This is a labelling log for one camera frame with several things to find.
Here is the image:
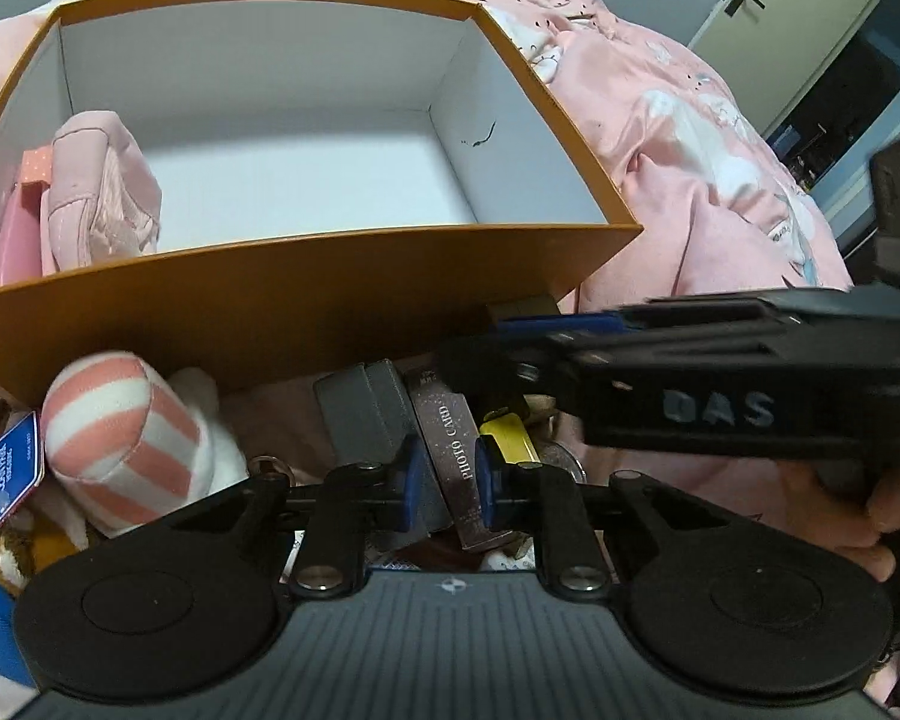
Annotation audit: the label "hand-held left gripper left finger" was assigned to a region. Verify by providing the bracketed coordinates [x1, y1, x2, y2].
[166, 436, 423, 601]

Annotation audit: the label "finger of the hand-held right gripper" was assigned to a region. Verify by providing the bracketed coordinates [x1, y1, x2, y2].
[495, 291, 796, 350]
[439, 336, 593, 421]

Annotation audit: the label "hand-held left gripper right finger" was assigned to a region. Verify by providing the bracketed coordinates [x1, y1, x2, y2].
[474, 439, 721, 599]

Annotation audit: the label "gold box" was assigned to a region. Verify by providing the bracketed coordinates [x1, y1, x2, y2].
[486, 294, 560, 325]

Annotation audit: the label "glittery dark card box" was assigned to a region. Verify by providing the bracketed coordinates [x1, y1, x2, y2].
[407, 373, 518, 552]

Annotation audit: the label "dark grey box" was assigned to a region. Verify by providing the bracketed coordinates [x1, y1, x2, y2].
[313, 361, 451, 541]

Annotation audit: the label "orange cardboard box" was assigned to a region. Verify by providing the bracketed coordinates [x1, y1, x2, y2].
[0, 0, 644, 410]

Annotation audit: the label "white plush toy pink stripes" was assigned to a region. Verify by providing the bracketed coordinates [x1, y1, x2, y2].
[41, 356, 250, 541]

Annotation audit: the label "person's right hand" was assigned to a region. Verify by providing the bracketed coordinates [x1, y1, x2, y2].
[866, 457, 900, 582]

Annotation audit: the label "yellow plastic item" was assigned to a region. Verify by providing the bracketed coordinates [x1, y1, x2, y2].
[478, 414, 542, 466]

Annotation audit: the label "round clear lid jar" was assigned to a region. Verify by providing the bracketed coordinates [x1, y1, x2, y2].
[538, 441, 587, 482]

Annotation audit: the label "pink printed blanket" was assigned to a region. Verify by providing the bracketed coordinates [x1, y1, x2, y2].
[0, 0, 900, 717]

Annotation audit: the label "cream door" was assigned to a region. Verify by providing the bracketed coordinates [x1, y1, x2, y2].
[686, 0, 900, 136]

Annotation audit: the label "brown white plush dog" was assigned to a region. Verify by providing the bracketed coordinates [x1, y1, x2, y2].
[0, 386, 95, 597]

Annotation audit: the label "blue paper tag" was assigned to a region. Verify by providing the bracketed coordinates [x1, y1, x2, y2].
[0, 412, 42, 550]

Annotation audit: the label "pink fabric pouch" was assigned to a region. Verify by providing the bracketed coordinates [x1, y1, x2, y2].
[40, 111, 163, 275]

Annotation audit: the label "metal key ring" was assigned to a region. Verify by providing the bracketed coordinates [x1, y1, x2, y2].
[249, 454, 295, 485]

